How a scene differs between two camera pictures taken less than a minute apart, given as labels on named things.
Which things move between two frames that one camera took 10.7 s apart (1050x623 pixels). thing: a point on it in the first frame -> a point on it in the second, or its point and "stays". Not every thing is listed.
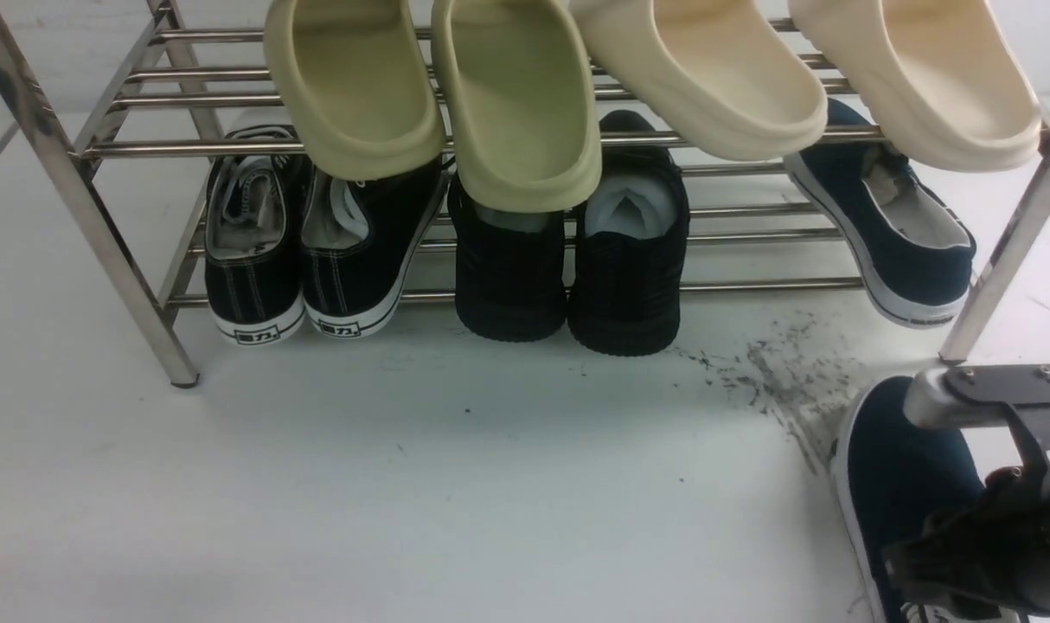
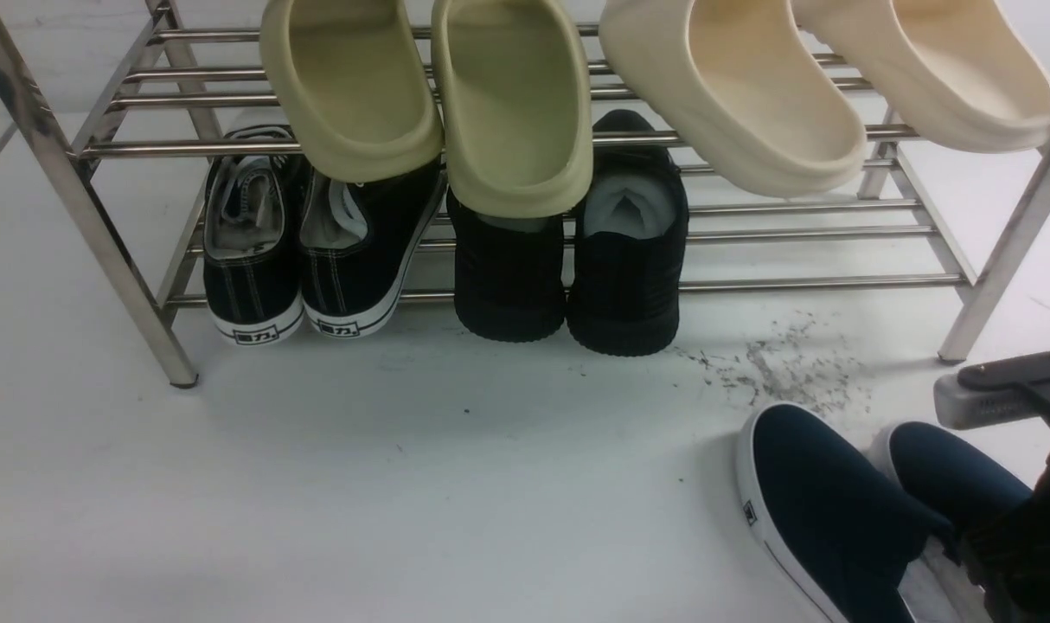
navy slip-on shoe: (910, 258) -> (965, 484)
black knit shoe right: (630, 248) stays
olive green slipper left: (355, 81) stays
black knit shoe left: (509, 270) stays
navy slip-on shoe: (893, 473) -> (841, 533)
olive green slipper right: (521, 103) stays
